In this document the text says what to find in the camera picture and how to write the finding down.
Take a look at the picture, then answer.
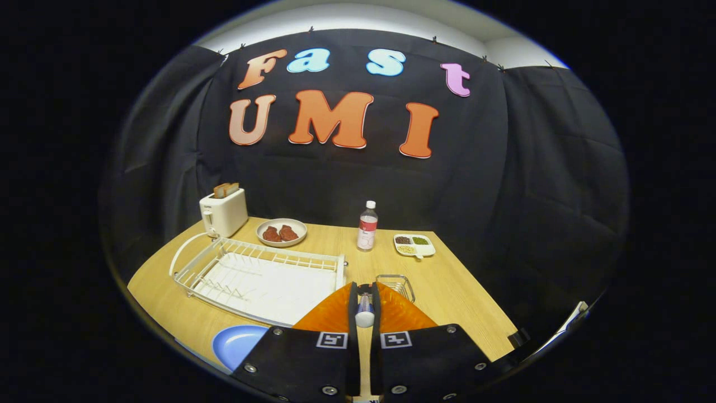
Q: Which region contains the white divided snack dish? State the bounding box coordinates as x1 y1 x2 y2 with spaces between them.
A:
393 233 436 259

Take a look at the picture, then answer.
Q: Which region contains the metal wire basket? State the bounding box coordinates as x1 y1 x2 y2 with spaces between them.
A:
376 274 416 304

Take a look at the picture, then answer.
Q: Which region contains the blue plate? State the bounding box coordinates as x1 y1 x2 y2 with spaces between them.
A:
212 325 270 372

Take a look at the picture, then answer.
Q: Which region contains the clear bottle with red label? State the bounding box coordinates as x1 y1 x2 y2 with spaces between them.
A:
356 200 379 252

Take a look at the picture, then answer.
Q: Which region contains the white wire dish rack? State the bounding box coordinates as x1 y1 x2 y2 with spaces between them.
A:
169 232 347 328

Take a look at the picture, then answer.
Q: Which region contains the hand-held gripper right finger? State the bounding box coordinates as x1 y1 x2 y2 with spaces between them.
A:
369 282 498 403

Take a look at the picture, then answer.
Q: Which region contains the spoon with white handle end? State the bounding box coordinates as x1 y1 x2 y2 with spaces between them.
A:
355 284 376 329

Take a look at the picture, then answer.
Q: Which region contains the black backdrop cloth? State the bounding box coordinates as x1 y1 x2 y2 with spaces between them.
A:
98 28 630 342

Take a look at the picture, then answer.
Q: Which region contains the white oval plate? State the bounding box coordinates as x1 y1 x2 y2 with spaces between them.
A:
256 218 308 248

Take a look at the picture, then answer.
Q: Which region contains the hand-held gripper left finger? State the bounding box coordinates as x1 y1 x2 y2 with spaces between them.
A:
231 282 361 403

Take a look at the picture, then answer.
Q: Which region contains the white toaster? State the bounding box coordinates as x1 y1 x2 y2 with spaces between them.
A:
199 188 249 238

